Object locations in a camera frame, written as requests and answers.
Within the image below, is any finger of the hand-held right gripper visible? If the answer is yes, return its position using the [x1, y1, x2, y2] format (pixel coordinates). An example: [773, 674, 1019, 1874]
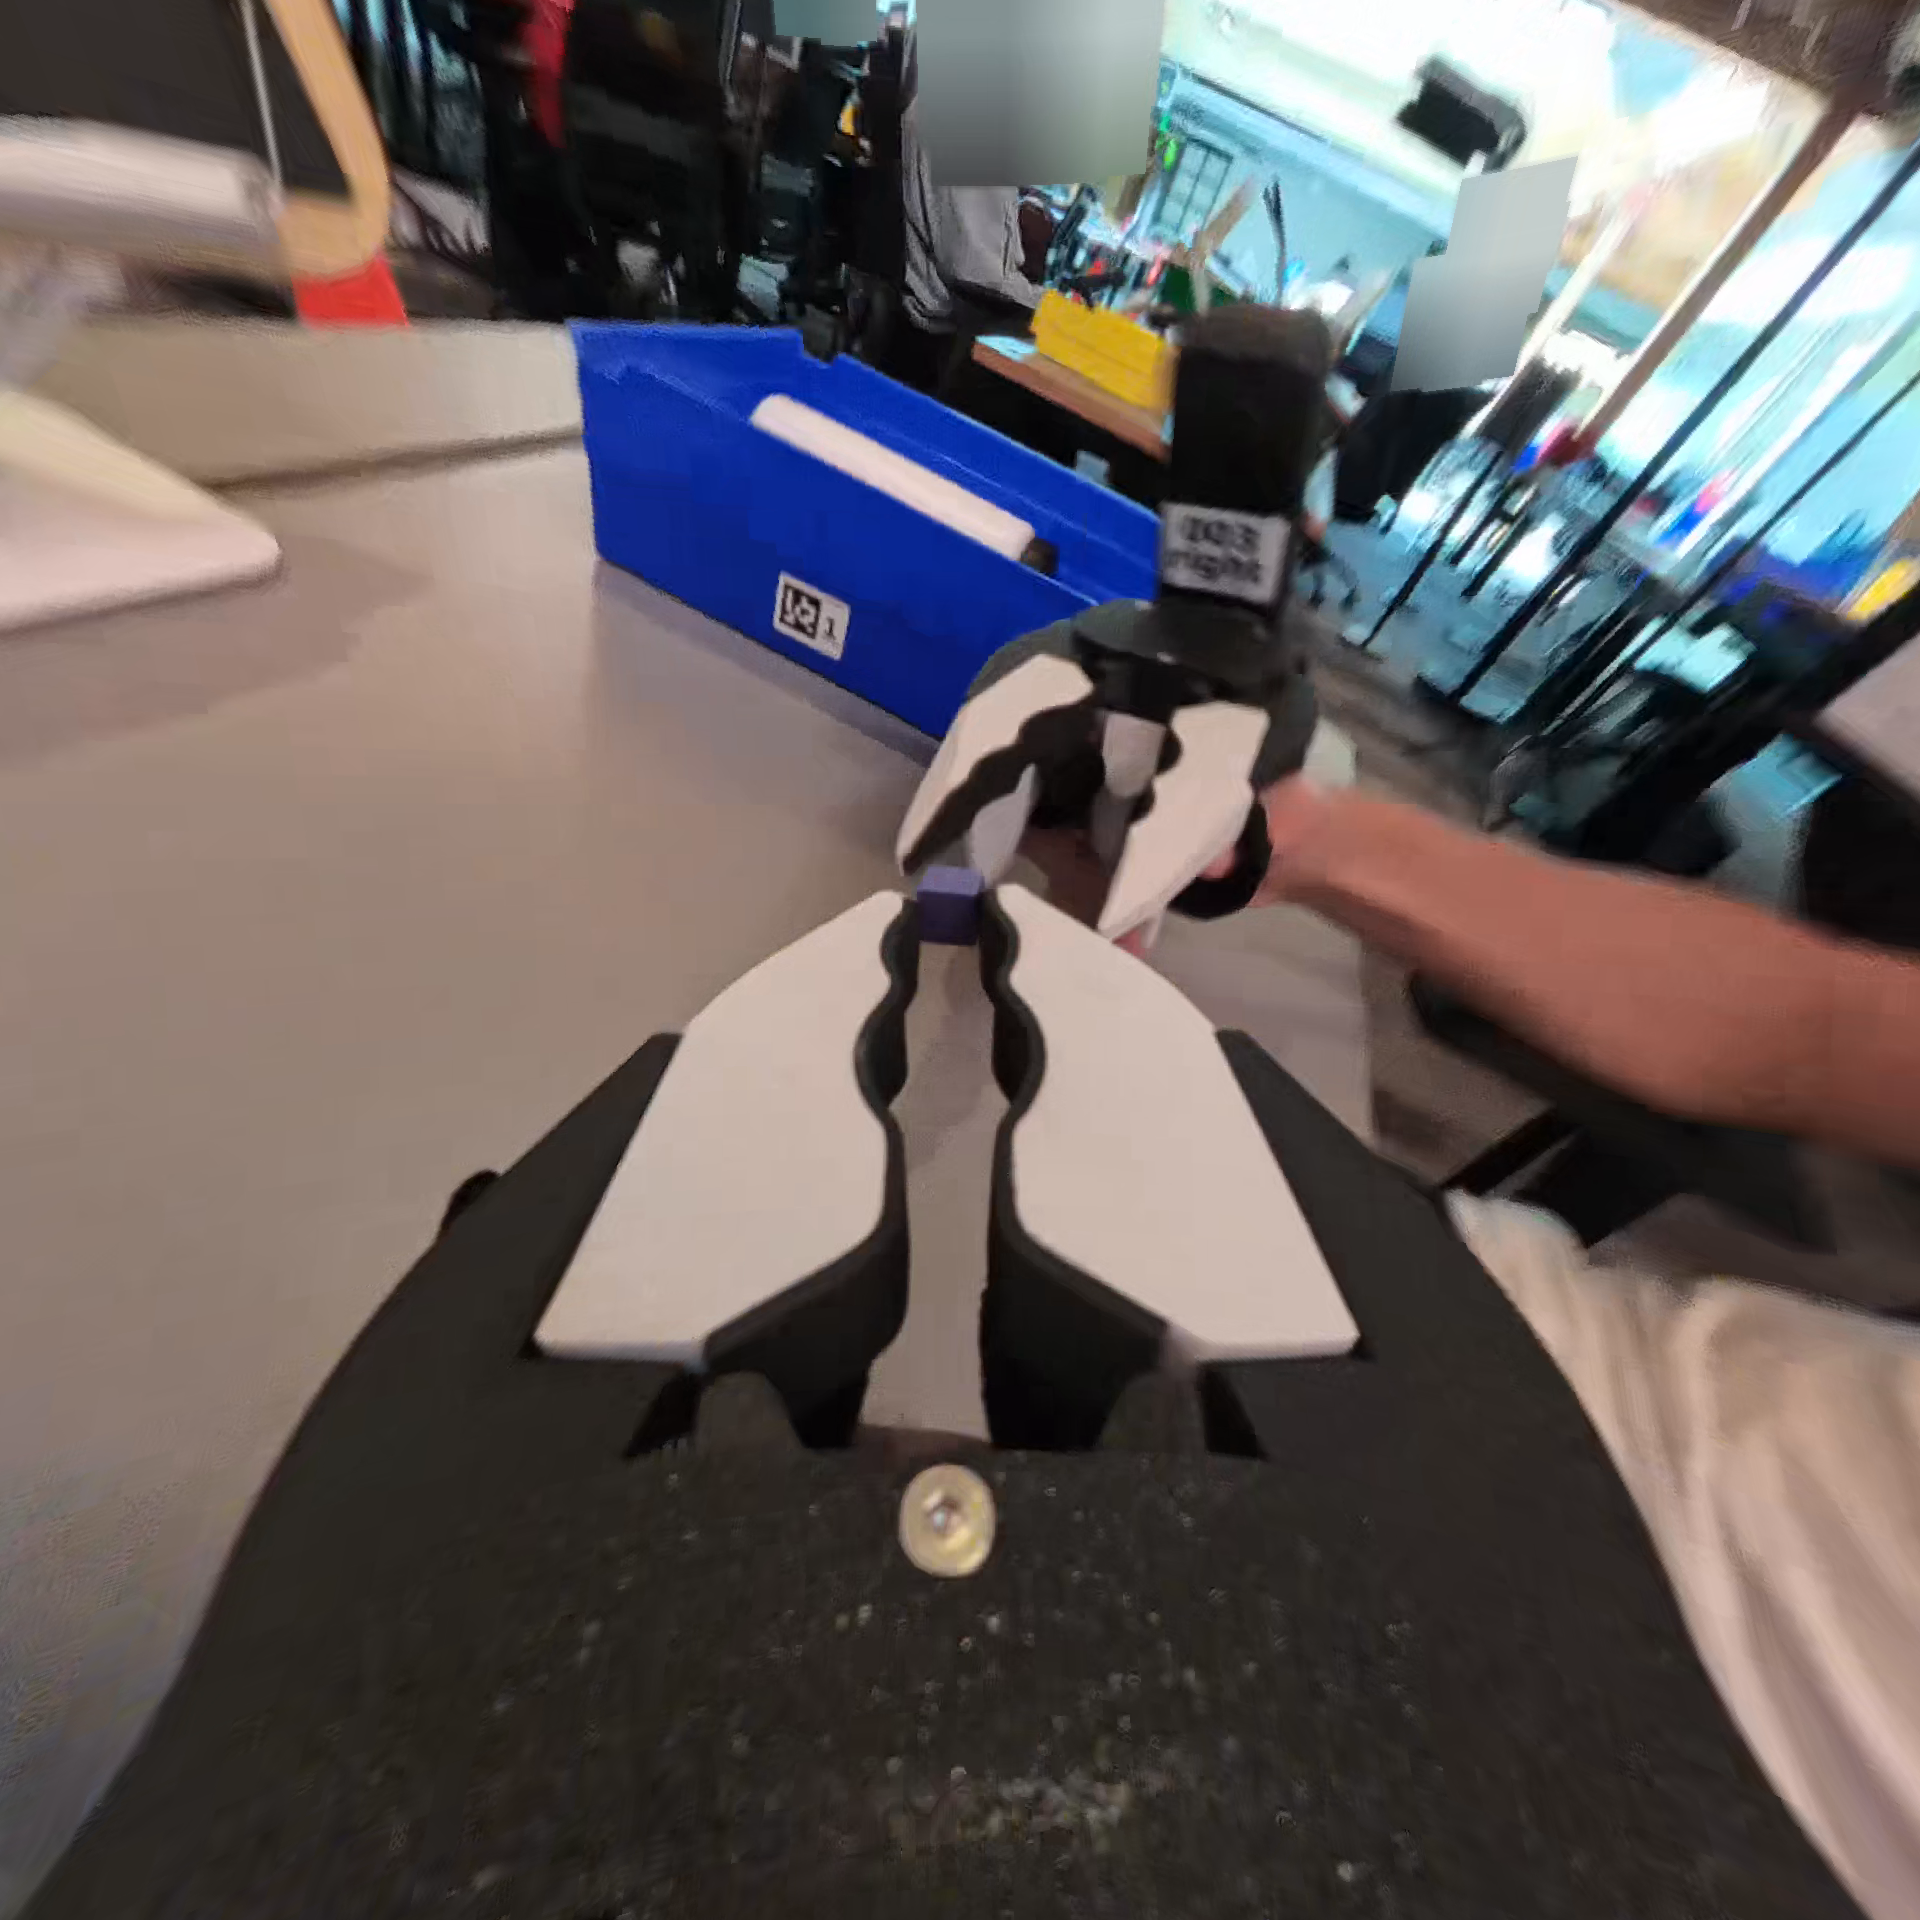
[896, 657, 1099, 883]
[1097, 699, 1277, 943]

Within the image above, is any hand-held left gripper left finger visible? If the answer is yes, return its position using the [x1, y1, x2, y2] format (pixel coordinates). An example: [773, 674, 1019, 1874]
[533, 889, 914, 1455]

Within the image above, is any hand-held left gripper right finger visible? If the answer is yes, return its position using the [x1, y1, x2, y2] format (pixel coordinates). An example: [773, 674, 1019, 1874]
[982, 886, 1365, 1455]

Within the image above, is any blue plastic storage bin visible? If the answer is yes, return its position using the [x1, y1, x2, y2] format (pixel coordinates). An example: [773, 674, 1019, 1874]
[569, 319, 1162, 745]

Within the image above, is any person's right forearm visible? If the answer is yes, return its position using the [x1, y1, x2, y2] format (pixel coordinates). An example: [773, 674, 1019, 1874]
[1394, 809, 1920, 1174]

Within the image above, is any person's right hand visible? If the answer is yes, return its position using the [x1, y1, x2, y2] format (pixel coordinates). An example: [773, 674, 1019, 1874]
[1230, 779, 1425, 940]

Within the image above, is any yellow box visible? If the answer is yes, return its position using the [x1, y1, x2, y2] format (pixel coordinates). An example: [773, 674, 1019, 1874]
[1031, 288, 1179, 409]

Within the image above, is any wooden work table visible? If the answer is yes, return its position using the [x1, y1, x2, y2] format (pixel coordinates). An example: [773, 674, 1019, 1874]
[971, 334, 1173, 459]

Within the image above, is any white cylinder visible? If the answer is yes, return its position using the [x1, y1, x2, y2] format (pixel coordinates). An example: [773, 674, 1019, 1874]
[749, 394, 1058, 576]

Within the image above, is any black office chair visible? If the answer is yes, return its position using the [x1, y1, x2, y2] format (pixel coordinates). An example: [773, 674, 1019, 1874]
[1410, 977, 1847, 1248]

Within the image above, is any red bag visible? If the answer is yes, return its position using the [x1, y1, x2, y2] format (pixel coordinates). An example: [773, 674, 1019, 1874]
[291, 257, 408, 329]

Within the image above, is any white desk stand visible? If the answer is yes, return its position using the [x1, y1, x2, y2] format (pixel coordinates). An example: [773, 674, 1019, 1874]
[0, 118, 288, 634]

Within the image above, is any wood-rimmed dark board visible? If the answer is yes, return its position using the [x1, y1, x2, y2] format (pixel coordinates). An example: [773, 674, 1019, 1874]
[0, 0, 394, 288]

